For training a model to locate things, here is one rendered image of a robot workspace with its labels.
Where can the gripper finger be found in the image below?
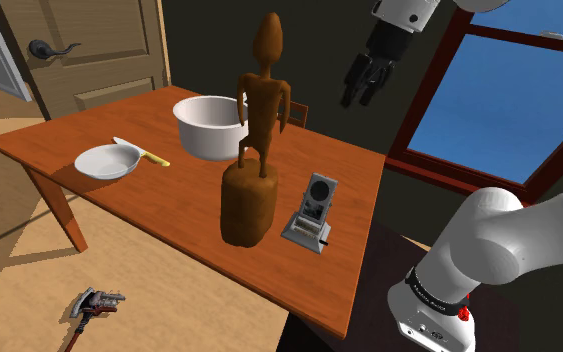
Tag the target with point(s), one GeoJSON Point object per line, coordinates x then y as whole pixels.
{"type": "Point", "coordinates": [377, 80]}
{"type": "Point", "coordinates": [354, 80]}

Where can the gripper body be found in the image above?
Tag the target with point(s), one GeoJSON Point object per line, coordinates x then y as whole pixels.
{"type": "Point", "coordinates": [387, 43]}

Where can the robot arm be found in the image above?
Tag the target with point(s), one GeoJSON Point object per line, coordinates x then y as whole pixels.
{"type": "Point", "coordinates": [486, 244]}

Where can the wooden chair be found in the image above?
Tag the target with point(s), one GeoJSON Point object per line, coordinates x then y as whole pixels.
{"type": "Point", "coordinates": [298, 114]}

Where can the brown wooden figure statue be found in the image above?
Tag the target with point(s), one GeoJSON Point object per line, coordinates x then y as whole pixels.
{"type": "Point", "coordinates": [256, 146]}

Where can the red-framed window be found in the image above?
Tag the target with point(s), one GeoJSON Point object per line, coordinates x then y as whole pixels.
{"type": "Point", "coordinates": [505, 97]}

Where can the large white bowl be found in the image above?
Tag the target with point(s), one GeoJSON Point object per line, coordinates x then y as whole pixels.
{"type": "Point", "coordinates": [210, 128]}

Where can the orange wooden table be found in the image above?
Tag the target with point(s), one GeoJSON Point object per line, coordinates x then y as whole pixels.
{"type": "Point", "coordinates": [174, 195]}

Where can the brown wooden door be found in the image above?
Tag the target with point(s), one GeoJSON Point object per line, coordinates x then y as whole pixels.
{"type": "Point", "coordinates": [100, 53]}

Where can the small white bowl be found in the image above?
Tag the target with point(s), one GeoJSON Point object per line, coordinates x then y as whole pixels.
{"type": "Point", "coordinates": [108, 162]}

